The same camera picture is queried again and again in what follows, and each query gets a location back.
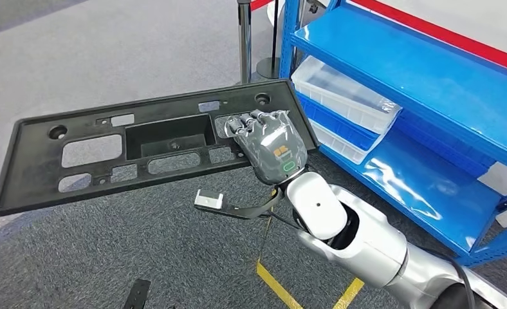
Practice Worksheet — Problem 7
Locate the chrome stanchion post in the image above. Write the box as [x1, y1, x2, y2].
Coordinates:
[255, 0, 282, 80]
[236, 0, 253, 85]

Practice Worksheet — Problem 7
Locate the black robot foot part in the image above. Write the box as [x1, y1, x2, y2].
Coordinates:
[123, 279, 152, 309]

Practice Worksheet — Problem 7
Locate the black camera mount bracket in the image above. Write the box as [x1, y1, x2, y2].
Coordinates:
[194, 187, 284, 221]

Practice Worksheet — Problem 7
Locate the long red barrier belt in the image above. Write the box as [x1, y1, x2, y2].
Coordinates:
[350, 0, 507, 77]

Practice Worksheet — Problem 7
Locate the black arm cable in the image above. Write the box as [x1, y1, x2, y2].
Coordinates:
[423, 249, 476, 309]

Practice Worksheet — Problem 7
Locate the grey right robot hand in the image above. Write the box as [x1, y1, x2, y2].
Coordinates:
[224, 109, 309, 185]

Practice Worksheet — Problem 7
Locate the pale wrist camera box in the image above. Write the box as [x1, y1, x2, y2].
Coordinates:
[195, 189, 225, 210]

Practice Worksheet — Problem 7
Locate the black plastic frame part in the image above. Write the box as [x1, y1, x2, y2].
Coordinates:
[0, 79, 321, 217]

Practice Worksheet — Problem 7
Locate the blue plastic tray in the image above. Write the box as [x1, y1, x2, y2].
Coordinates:
[296, 91, 380, 151]

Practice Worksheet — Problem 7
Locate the blue metal shelf rack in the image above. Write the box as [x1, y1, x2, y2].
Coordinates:
[279, 0, 507, 268]

